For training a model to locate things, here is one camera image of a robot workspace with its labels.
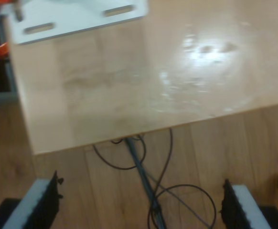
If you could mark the grey metal frame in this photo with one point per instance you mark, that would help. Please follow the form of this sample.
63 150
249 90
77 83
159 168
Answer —
0 97

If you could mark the white slotted mounting plate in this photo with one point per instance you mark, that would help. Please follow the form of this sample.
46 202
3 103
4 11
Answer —
81 16

